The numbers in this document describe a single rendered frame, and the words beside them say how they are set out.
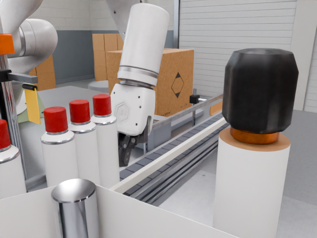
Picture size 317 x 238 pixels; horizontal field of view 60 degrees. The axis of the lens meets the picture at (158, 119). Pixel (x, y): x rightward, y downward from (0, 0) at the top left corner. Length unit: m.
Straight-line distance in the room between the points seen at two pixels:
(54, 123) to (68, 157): 0.06
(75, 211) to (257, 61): 0.24
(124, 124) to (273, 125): 0.31
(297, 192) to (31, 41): 0.89
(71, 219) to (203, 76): 5.12
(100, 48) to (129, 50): 4.08
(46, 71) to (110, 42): 1.05
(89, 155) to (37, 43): 0.61
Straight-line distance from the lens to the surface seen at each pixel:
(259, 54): 0.32
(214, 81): 5.22
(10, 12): 0.95
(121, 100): 0.57
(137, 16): 0.58
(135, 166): 0.69
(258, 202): 0.37
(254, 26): 4.89
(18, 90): 1.20
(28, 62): 1.11
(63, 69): 6.97
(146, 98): 0.54
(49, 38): 1.04
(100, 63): 4.67
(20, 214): 0.28
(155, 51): 0.57
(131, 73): 0.55
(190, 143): 0.76
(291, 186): 0.78
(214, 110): 1.31
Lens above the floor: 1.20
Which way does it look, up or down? 18 degrees down
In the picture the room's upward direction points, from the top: straight up
